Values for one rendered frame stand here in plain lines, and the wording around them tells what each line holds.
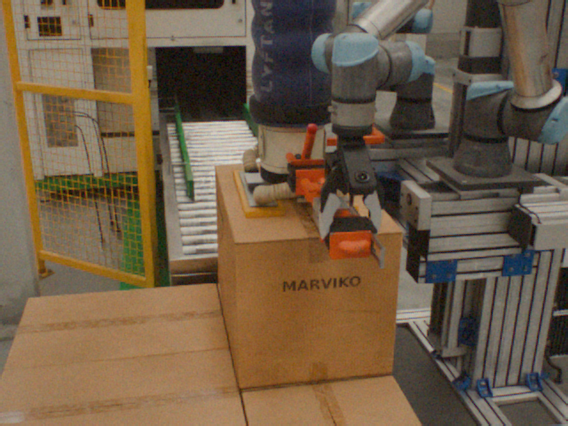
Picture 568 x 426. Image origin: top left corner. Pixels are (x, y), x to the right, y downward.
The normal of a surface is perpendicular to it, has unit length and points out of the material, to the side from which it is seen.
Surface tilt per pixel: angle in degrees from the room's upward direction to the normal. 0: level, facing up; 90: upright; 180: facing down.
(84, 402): 0
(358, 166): 31
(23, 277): 90
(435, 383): 0
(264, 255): 90
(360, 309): 90
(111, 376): 0
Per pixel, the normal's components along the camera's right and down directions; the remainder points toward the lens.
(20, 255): 0.20, 0.36
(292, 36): -0.07, 0.00
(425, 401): 0.01, -0.93
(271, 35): -0.47, -0.04
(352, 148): 0.07, -0.61
